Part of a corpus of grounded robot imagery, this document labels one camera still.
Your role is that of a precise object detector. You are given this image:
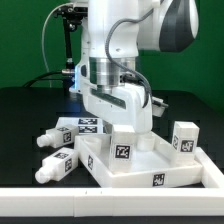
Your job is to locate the black camera on stand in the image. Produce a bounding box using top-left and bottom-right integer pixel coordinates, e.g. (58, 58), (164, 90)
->
(53, 2), (88, 72)

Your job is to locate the white square table top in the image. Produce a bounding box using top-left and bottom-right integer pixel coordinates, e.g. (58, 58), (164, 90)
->
(75, 134), (202, 188)

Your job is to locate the grey camera cable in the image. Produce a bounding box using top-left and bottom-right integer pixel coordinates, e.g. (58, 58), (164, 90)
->
(41, 3), (69, 88)

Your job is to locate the paper sheet with markers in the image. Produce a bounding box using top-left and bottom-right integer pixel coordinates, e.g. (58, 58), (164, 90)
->
(56, 117), (105, 134)

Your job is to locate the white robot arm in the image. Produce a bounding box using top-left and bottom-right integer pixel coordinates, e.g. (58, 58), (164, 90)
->
(70, 0), (199, 133)

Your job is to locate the white L-shaped fence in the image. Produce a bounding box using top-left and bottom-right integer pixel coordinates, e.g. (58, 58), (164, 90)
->
(0, 148), (224, 217)

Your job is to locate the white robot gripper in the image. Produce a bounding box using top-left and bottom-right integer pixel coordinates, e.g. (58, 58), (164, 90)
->
(80, 79), (152, 133)

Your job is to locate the black cable on table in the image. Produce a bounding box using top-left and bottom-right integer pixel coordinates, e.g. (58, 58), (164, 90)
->
(22, 70), (73, 88)

